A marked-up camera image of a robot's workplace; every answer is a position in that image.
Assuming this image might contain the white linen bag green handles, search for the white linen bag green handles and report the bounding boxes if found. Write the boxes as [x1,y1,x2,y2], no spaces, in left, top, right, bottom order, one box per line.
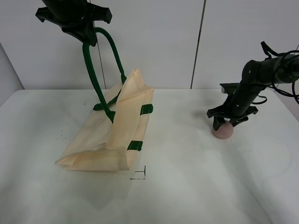
[56,28,154,171]

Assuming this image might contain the pink peach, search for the pink peach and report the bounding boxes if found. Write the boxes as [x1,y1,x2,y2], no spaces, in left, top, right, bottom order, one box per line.
[212,122,234,140]

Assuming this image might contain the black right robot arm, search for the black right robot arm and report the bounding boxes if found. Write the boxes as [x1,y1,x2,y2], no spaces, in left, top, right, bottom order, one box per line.
[207,53,299,130]

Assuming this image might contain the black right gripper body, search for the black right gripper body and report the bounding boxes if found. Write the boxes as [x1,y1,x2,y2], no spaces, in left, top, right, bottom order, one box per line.
[207,83,258,119]

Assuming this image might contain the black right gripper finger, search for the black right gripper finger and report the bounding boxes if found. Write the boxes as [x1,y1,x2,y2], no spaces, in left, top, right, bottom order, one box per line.
[213,116,226,130]
[230,116,248,127]

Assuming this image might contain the black robot arm cables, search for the black robot arm cables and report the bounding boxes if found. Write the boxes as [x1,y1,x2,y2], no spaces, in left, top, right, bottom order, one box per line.
[256,41,299,105]

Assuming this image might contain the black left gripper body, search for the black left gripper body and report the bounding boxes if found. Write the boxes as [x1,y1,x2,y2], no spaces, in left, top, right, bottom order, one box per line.
[36,0,112,46]

